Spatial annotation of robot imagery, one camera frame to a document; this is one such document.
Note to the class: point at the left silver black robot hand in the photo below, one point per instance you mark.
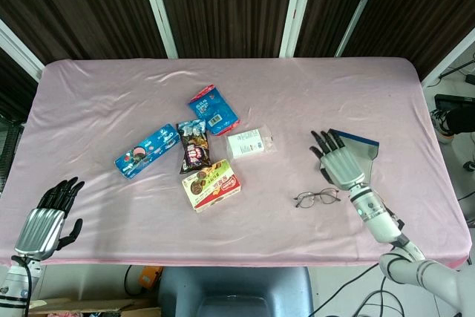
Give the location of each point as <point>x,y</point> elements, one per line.
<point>39,229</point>

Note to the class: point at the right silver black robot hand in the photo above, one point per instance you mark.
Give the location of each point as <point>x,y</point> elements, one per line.
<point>341,166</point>

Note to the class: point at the blue glasses case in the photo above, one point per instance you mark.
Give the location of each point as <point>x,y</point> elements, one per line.
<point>361,153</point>

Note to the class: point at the thin metal frame eyeglasses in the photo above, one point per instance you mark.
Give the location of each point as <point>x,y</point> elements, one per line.
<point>307,200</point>

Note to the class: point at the green white biscuit box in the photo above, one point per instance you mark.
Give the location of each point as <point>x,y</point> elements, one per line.
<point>209,187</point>

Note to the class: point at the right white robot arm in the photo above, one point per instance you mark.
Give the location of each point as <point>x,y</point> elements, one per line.
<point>378,220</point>

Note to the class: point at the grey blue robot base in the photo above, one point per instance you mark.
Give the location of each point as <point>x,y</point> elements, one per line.
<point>234,287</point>

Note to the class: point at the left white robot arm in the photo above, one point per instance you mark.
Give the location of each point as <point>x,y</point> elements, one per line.
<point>13,283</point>

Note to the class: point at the brown cardboard box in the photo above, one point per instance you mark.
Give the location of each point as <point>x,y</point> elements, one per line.
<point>74,307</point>

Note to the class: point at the long blue cookie pack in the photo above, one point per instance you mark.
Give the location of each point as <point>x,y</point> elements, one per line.
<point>146,151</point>

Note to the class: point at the white tissue pack in plastic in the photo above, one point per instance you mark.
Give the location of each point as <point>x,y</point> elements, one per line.
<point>245,144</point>

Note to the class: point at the pink tablecloth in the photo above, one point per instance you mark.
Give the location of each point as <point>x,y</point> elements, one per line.
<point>259,231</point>

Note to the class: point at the white orange sneaker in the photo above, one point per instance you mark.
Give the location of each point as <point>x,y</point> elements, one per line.
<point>441,127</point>

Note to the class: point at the orange object under table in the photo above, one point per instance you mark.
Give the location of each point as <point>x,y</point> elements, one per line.
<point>150,278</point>

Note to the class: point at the black rounded object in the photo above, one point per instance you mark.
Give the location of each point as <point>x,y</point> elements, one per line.
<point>462,120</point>

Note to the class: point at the black flat floor device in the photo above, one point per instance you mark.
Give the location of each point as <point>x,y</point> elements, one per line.
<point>452,101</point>

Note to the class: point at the blue red snack bag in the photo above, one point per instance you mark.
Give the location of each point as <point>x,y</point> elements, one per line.
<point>213,111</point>

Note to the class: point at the black snack bag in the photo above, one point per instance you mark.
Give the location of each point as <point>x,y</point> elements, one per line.
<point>194,150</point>

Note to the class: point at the dark slatted partition panel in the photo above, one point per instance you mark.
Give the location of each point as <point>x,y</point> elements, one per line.
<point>230,5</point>
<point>330,9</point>
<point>74,5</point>
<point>419,5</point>

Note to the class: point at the white partition frame post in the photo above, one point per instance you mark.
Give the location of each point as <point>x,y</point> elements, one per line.
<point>360,12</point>
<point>447,57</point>
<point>18,51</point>
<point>159,12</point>
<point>297,12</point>

